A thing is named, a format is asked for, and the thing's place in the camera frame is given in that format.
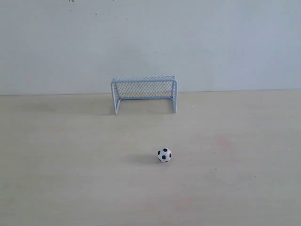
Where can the black and white soccer ball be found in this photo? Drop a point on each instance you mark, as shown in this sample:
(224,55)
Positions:
(164,155)

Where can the white miniature soccer goal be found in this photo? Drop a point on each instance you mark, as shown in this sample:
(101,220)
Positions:
(144,88)

